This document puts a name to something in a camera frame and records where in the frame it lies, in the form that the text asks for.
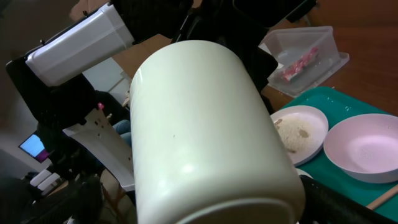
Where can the pile of rice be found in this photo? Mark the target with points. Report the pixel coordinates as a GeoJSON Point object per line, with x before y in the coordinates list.
{"type": "Point", "coordinates": [295, 133]}

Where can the red snack wrapper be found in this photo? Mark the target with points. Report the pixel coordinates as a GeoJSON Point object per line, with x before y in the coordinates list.
{"type": "Point", "coordinates": [298, 67]}

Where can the pink bowl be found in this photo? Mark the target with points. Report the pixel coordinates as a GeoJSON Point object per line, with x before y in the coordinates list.
{"type": "Point", "coordinates": [365, 147]}

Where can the pale green cup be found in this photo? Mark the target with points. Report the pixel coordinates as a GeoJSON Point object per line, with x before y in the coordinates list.
{"type": "Point", "coordinates": [204, 147]}

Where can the clear plastic bin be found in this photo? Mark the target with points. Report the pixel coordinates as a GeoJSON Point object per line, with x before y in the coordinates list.
{"type": "Point", "coordinates": [288, 45]}

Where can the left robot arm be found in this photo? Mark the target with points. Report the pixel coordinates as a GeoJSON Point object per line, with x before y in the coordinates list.
{"type": "Point", "coordinates": [50, 77]}

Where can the pink plate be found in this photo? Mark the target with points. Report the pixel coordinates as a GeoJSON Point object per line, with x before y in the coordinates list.
{"type": "Point", "coordinates": [320, 129]}

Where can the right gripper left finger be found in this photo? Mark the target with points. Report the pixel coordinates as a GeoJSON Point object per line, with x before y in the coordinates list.
{"type": "Point", "coordinates": [81, 200]}

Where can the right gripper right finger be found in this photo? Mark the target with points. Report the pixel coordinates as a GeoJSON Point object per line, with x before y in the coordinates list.
{"type": "Point", "coordinates": [324, 205]}

